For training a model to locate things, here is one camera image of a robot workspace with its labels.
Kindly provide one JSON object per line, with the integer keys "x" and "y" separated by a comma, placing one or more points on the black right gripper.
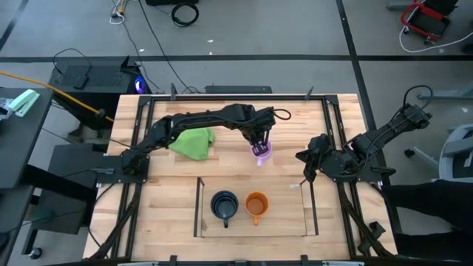
{"x": 320, "y": 149}

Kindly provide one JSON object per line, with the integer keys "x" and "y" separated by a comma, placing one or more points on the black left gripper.
{"x": 258, "y": 125}

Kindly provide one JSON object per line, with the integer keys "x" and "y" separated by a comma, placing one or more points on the pink plastic mug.
{"x": 263, "y": 159}

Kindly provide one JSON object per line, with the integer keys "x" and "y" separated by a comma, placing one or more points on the orange plastic mug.
{"x": 256, "y": 206}

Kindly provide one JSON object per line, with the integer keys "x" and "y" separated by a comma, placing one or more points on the dark blue enamel mug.
{"x": 224, "y": 205}

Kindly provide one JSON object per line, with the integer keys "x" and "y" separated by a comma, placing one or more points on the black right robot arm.
{"x": 373, "y": 142}

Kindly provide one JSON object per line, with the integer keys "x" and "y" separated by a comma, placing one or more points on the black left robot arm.
{"x": 192, "y": 120}

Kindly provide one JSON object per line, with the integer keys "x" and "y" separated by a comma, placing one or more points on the black power strip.
{"x": 238, "y": 89}

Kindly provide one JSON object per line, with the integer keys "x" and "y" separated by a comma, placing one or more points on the green cloth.
{"x": 192, "y": 146}

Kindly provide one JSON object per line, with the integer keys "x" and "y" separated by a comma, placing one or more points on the grey office chair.
{"x": 458, "y": 147}

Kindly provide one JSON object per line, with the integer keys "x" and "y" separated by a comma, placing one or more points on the grey metal floor foot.
{"x": 443, "y": 95}

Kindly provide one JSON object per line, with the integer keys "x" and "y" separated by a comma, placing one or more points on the black computer tower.
{"x": 107, "y": 77}

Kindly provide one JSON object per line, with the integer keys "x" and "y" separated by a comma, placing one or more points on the red framed black cart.
{"x": 430, "y": 22}

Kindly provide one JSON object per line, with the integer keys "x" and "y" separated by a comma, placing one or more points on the small black power adapter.
{"x": 81, "y": 82}

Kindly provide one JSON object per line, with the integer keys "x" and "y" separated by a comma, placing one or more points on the black side desk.
{"x": 22, "y": 147}

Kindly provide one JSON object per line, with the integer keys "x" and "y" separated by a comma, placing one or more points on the mint green stapler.
{"x": 24, "y": 101}

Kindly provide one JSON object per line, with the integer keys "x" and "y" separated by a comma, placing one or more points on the grey frame bracket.
{"x": 309, "y": 94}
{"x": 173, "y": 92}

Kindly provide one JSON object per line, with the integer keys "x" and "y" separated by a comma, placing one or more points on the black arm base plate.
{"x": 377, "y": 178}
{"x": 111, "y": 173}

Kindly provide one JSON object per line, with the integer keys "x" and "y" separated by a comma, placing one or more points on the silver aluminium bracket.
{"x": 136, "y": 264}
{"x": 343, "y": 263}

